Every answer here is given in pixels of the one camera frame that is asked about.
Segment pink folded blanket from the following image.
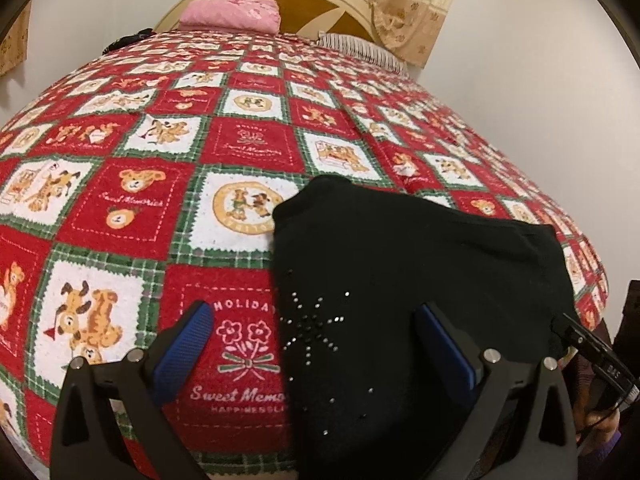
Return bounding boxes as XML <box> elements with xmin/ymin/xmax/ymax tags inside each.
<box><xmin>178</xmin><ymin>0</ymin><xmax>281</xmax><ymax>35</ymax></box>

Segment person's right hand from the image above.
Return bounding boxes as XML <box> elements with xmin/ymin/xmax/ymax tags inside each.
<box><xmin>563</xmin><ymin>354</ymin><xmax>620</xmax><ymax>457</ymax></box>

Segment black object beside bed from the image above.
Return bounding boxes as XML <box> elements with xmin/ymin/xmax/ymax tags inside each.
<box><xmin>102</xmin><ymin>28</ymin><xmax>155</xmax><ymax>55</ymax></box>

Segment beige curtain on left wall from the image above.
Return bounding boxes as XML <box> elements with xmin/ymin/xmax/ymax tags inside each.
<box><xmin>0</xmin><ymin>2</ymin><xmax>32</xmax><ymax>76</ymax></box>

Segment red patchwork bedspread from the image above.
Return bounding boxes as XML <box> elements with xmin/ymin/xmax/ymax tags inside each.
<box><xmin>1</xmin><ymin>30</ymin><xmax>608</xmax><ymax>478</ymax></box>

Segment striped pillow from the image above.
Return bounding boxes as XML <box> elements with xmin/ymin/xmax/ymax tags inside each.
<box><xmin>316</xmin><ymin>32</ymin><xmax>409</xmax><ymax>76</ymax></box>

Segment black pants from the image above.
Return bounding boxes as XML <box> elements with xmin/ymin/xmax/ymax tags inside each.
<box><xmin>271</xmin><ymin>176</ymin><xmax>577</xmax><ymax>479</ymax></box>

